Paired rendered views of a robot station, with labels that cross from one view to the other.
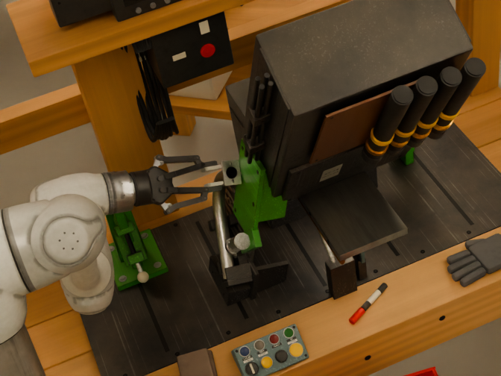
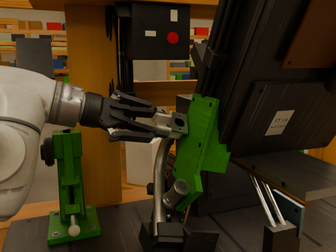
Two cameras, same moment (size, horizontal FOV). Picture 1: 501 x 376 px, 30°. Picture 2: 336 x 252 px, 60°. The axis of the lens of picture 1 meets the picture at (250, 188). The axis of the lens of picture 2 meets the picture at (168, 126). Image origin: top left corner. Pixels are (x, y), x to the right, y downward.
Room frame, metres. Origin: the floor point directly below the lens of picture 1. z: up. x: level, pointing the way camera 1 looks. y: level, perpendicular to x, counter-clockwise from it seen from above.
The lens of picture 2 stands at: (0.83, 0.13, 1.35)
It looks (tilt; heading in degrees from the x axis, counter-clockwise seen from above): 13 degrees down; 355
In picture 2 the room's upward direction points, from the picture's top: straight up
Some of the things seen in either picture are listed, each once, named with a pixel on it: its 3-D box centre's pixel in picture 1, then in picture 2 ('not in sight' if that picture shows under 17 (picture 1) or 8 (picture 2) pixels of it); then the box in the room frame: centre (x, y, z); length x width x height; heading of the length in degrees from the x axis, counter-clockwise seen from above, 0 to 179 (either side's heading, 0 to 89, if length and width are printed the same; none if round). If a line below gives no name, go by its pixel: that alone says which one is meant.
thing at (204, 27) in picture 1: (185, 36); (156, 33); (1.73, 0.08, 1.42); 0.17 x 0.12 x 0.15; 104
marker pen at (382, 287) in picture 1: (368, 303); not in sight; (1.30, -0.21, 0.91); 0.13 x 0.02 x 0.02; 131
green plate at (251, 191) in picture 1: (261, 186); (206, 139); (1.47, -0.02, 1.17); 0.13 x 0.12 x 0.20; 104
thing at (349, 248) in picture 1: (333, 189); (269, 159); (1.47, -0.18, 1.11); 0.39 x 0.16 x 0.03; 14
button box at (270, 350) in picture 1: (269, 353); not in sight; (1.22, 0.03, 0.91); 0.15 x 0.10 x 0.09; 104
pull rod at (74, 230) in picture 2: (139, 268); (73, 222); (1.50, 0.30, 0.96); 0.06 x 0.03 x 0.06; 14
